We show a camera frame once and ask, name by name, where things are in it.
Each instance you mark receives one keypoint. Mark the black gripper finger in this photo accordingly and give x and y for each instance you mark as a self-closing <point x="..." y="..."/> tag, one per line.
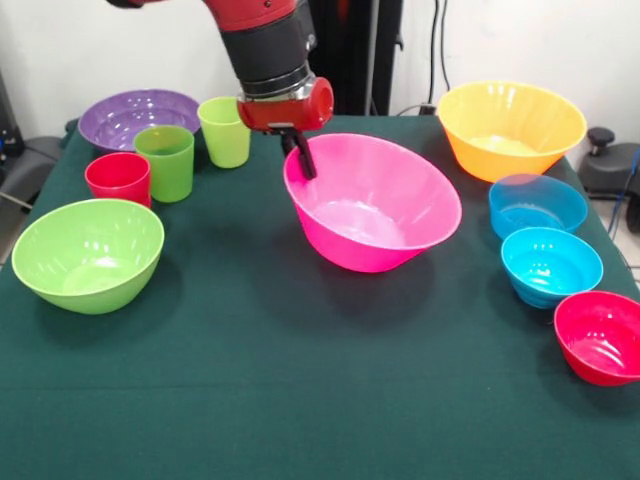
<point x="288" y="145"/>
<point x="305" y="160"/>

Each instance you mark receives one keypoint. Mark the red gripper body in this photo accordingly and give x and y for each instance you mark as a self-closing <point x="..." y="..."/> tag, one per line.
<point x="285" y="114"/>

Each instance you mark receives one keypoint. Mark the pink bowl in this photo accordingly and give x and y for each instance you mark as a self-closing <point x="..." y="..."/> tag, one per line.
<point x="360" y="255"/>

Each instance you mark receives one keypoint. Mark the red cup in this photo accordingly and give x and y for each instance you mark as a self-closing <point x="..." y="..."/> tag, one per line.
<point x="117" y="185"/>

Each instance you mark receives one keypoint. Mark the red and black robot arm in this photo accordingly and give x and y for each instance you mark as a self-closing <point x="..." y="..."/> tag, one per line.
<point x="265" y="50"/>

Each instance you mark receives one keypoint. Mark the light green cup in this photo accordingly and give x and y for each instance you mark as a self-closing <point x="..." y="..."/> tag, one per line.
<point x="220" y="145"/>

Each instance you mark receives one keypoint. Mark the dark green cup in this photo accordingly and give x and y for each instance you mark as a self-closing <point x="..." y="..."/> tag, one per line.
<point x="170" y="175"/>

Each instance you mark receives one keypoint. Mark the purple bowl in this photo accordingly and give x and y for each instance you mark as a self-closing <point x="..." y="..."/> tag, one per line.
<point x="115" y="125"/>

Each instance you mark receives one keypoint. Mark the orange bowl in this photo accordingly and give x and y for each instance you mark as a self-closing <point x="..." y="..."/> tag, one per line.
<point x="510" y="165"/>

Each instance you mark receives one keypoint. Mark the dark green table cloth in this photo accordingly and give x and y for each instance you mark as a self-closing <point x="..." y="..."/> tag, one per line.
<point x="320" y="375"/>

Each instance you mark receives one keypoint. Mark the translucent blue bowl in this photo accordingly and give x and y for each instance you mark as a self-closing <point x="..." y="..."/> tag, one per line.
<point x="540" y="200"/>

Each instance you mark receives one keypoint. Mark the green bowl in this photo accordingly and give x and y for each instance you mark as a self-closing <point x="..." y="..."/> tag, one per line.
<point x="85" y="270"/>

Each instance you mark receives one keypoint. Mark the turquoise bowl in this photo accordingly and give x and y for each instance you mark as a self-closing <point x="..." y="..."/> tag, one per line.
<point x="550" y="270"/>

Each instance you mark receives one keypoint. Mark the red bowl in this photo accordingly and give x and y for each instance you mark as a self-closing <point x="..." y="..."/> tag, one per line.
<point x="600" y="340"/>

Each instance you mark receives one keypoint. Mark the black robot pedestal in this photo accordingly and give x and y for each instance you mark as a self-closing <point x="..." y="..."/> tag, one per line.
<point x="350" y="50"/>

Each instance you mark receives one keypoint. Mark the dark grey pedestal leg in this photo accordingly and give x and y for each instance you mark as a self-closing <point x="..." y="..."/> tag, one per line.
<point x="30" y="165"/>
<point x="610" y="170"/>

